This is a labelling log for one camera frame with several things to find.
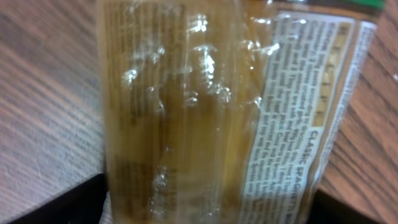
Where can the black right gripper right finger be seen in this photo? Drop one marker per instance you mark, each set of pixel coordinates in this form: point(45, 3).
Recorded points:
point(328, 210)

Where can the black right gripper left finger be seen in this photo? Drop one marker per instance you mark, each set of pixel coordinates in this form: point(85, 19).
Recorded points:
point(83, 204)

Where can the long red orange spaghetti pack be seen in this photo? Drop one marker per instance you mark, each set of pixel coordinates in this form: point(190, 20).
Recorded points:
point(225, 111)

